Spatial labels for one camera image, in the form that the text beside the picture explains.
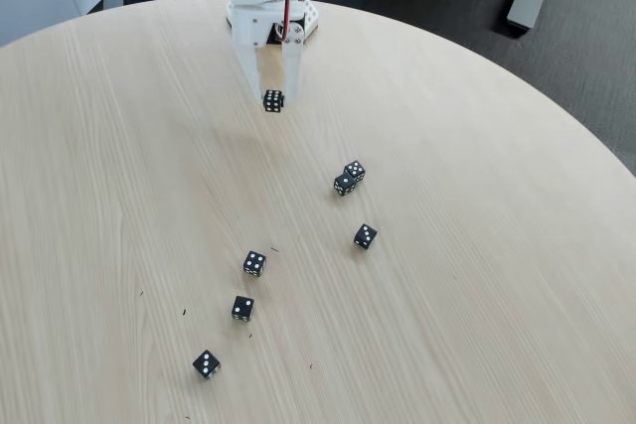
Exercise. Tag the black dice showing six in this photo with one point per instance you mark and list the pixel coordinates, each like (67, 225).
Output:
(273, 101)

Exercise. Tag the black dice showing five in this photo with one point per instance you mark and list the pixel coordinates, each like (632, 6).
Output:
(354, 171)

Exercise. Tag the black dice showing one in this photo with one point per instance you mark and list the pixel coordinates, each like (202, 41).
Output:
(344, 184)

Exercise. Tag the black dice showing three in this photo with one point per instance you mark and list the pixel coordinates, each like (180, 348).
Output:
(365, 237)
(206, 364)

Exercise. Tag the black dice showing four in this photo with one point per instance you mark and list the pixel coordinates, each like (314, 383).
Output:
(254, 263)

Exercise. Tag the black dice showing two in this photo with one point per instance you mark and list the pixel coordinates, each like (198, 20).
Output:
(242, 309)

